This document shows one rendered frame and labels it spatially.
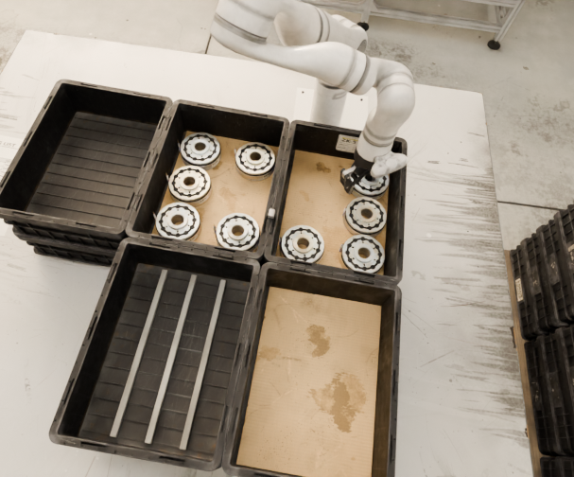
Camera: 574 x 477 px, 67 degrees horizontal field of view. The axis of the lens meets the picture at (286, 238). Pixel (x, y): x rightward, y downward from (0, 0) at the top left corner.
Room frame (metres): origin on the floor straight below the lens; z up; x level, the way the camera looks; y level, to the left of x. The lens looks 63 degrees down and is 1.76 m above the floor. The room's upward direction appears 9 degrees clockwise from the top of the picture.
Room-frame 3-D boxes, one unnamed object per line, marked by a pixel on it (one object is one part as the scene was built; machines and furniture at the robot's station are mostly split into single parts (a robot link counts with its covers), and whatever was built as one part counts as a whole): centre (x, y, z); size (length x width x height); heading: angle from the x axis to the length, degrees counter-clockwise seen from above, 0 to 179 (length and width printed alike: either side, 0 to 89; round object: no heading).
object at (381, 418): (0.16, -0.10, 0.87); 0.40 x 0.30 x 0.11; 179
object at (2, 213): (0.57, 0.49, 0.92); 0.40 x 0.30 x 0.02; 179
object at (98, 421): (0.17, 0.20, 0.87); 0.40 x 0.30 x 0.11; 179
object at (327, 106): (0.92, -0.06, 0.85); 0.09 x 0.09 x 0.17; 13
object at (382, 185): (0.67, -0.19, 0.86); 0.10 x 0.10 x 0.01
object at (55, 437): (0.17, 0.20, 0.92); 0.40 x 0.30 x 0.02; 179
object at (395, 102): (0.64, -0.16, 1.13); 0.09 x 0.07 x 0.15; 6
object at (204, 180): (0.57, 0.26, 0.86); 0.10 x 0.10 x 0.01
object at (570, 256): (0.75, -1.11, 0.37); 0.40 x 0.30 x 0.45; 2
